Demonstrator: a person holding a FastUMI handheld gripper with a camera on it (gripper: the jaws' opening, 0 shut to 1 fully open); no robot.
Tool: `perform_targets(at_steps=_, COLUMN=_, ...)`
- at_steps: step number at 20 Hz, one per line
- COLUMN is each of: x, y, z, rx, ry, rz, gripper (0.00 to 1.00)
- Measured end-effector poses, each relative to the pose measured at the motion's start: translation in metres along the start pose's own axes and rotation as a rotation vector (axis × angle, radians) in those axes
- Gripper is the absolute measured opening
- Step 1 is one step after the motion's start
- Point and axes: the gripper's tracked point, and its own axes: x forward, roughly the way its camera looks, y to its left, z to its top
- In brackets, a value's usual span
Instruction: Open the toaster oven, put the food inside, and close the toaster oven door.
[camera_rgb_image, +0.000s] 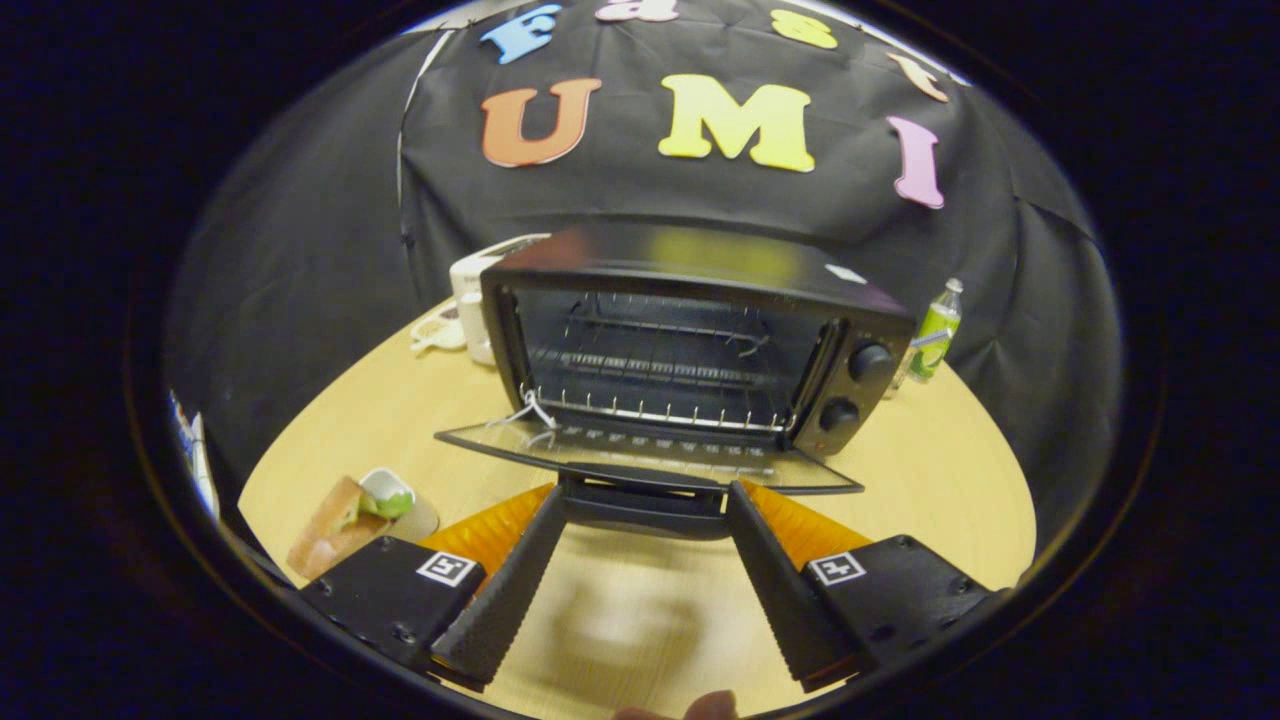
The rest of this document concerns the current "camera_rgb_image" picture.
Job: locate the white kitchen appliance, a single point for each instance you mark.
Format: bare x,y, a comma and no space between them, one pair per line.
475,275

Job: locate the black backdrop cloth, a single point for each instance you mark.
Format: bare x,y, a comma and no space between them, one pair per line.
700,190

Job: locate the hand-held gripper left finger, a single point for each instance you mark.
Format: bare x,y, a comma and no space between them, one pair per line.
515,590

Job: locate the metal oven rack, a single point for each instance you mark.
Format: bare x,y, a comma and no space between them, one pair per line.
650,368

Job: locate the black toaster oven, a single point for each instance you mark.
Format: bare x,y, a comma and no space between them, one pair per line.
690,265

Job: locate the toy sandwich with lettuce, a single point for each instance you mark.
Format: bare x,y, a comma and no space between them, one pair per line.
330,535

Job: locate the green label drink bottle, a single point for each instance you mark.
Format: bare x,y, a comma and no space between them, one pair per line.
935,335

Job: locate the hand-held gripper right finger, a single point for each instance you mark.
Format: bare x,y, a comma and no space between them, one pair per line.
775,590

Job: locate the white panel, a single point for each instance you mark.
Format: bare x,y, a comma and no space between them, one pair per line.
200,460

